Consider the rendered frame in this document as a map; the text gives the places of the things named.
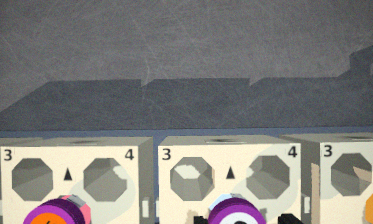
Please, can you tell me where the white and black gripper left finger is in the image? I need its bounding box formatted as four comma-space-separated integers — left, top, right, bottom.
193, 216, 208, 224

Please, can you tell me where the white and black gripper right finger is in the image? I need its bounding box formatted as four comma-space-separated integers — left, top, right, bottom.
277, 213, 304, 224

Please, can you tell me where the pink tube cap with orange dot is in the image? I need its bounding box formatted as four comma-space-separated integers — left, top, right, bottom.
23, 194, 91, 224

